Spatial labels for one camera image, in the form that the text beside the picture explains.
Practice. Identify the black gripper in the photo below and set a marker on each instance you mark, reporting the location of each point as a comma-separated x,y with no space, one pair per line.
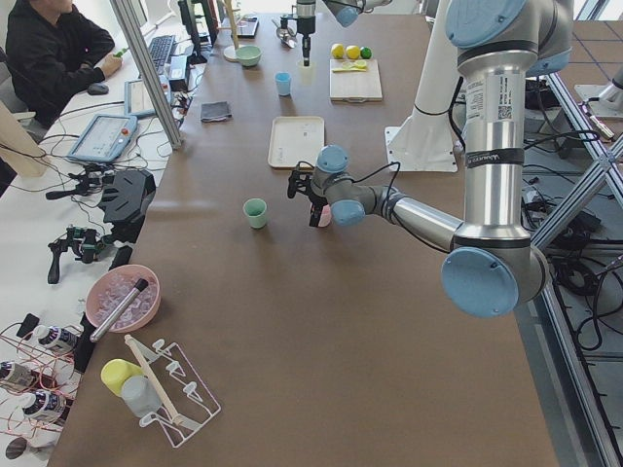
316,201
306,25

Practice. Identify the pink cup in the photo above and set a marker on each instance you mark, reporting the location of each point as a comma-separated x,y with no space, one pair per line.
325,217

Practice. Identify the blue cup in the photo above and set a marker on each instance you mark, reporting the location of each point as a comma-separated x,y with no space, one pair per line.
283,83

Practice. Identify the cream cup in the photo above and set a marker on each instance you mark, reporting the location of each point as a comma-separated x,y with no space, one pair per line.
307,74

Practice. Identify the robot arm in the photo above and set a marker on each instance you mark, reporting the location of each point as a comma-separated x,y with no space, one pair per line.
345,12
491,266

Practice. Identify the cream rabbit tray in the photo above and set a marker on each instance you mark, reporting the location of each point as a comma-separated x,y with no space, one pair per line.
295,139

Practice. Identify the metal scoop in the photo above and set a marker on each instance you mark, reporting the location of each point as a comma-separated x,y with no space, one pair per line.
284,33

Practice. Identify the yellow lemon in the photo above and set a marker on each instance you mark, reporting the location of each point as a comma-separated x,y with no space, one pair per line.
338,51
353,52

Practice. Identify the yellow plastic knife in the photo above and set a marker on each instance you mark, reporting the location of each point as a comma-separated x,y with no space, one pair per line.
349,70

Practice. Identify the mint green bowl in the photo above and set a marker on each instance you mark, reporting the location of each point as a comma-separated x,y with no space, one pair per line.
248,56

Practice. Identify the green lime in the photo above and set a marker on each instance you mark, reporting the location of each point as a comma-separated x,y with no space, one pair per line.
365,53

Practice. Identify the green cup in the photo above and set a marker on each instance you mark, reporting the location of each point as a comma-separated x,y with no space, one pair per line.
255,211

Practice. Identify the wooden cutting board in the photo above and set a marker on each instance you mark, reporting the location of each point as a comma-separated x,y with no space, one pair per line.
355,87

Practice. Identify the wooden mug tree stand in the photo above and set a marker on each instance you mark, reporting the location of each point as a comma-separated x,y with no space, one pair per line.
229,52

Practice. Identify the grey folded cloth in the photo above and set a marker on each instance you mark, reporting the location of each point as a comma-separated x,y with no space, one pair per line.
215,112

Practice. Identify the black monitor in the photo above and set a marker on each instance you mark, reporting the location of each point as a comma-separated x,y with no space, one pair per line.
188,18

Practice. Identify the black keyboard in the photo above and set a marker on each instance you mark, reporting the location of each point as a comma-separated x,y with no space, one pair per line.
160,49

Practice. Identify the blue teach pendant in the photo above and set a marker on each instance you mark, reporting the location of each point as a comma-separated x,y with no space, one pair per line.
104,139
137,101

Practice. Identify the metal tube black cap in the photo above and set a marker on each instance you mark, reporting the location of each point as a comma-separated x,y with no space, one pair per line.
140,285

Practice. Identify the computer mouse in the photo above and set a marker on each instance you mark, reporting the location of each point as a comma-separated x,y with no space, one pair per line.
97,89

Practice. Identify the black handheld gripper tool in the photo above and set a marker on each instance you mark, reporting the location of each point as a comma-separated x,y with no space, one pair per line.
93,178

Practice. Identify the wooden stick on rack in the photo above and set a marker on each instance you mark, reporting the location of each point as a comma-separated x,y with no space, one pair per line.
135,347

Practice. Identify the clear cup on rack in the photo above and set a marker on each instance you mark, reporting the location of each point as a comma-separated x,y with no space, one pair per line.
140,396

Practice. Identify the seated person in black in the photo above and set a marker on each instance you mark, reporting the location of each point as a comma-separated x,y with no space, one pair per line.
55,52

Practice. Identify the yellow cup on rack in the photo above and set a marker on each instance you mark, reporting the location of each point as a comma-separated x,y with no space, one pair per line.
115,373

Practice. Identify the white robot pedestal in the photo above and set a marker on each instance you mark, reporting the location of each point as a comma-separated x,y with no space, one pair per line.
424,142

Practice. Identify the aluminium frame post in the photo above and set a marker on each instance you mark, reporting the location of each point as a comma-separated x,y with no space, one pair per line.
128,21

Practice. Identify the white wire cup rack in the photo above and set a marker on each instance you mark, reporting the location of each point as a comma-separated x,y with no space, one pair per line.
186,389

